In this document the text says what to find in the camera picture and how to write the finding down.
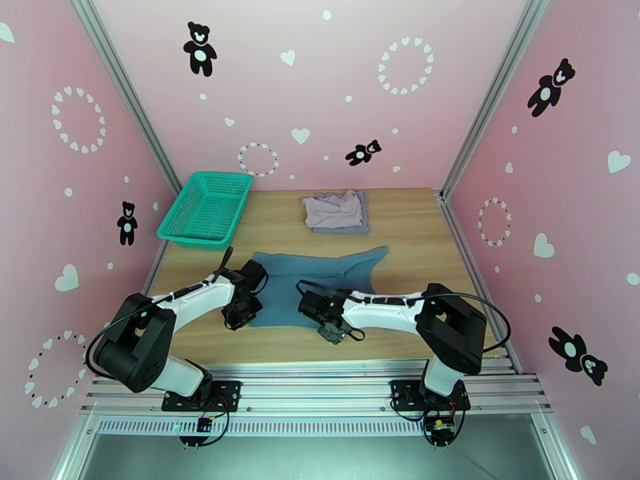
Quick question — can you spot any blue grey garment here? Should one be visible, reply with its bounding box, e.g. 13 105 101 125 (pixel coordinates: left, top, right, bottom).
248 245 390 330

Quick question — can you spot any lavender purple garment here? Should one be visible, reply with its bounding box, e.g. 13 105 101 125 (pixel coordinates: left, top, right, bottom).
310 193 371 235

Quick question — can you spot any pale mauve ribbed garment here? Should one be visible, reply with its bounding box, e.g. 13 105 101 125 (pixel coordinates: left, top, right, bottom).
301 189 365 230

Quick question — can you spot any teal plastic mesh basket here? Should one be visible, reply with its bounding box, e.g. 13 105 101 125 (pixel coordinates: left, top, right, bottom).
156 170 254 252

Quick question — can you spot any perforated metal strip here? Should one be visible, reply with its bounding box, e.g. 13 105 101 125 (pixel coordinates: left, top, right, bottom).
94 417 434 438

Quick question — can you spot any circuit board with yellow connector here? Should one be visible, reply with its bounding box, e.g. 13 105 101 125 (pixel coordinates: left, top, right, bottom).
425 417 458 443

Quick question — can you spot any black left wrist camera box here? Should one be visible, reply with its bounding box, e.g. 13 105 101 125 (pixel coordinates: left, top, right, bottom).
241 259 269 290

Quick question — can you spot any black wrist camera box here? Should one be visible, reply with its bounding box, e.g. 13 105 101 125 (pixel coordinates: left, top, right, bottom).
317 321 351 346
241 259 269 290

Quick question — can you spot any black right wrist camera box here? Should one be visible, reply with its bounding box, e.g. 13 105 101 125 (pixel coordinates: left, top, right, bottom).
317 321 351 346

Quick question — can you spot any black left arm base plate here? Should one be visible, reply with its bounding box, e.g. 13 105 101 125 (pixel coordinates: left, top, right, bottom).
161 379 243 413

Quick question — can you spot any aluminium mounting rail bed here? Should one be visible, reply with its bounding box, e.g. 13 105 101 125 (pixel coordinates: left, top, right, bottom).
79 363 554 420

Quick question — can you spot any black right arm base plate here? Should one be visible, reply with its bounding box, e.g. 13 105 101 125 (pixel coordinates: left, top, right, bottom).
390 379 471 414

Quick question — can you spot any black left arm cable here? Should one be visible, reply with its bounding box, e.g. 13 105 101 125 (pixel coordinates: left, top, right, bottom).
85 246 236 382

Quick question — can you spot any aluminium corner post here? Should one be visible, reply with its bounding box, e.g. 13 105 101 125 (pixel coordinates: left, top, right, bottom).
439 0 554 197
67 0 183 197

